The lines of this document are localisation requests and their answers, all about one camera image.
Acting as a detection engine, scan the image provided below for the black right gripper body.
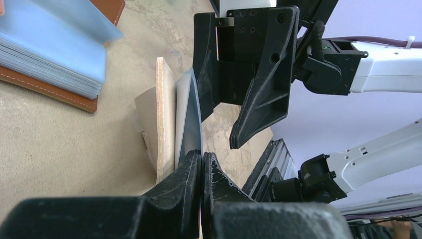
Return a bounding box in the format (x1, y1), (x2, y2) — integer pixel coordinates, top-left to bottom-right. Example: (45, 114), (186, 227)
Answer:
(215, 0), (337, 105)

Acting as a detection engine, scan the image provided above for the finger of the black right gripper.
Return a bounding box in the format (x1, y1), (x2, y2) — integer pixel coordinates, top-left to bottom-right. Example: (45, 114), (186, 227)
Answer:
(229, 6), (300, 149)
(193, 12), (220, 121)

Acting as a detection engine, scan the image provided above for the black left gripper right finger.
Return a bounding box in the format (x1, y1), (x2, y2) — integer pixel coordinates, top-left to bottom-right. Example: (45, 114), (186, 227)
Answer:
(202, 152), (352, 239)

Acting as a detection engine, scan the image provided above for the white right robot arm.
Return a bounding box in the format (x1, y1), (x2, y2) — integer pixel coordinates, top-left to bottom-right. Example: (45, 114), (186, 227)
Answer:
(193, 0), (422, 203)

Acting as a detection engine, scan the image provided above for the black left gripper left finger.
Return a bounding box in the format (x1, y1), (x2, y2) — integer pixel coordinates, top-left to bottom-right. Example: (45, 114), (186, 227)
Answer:
(0, 150), (202, 239)

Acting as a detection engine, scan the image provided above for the brown open card holder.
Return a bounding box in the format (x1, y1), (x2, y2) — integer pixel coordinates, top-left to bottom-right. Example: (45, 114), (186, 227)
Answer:
(0, 0), (125, 113)

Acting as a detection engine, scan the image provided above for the cream card holder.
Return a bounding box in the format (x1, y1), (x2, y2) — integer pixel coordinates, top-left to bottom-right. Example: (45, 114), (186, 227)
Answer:
(134, 57), (203, 183)

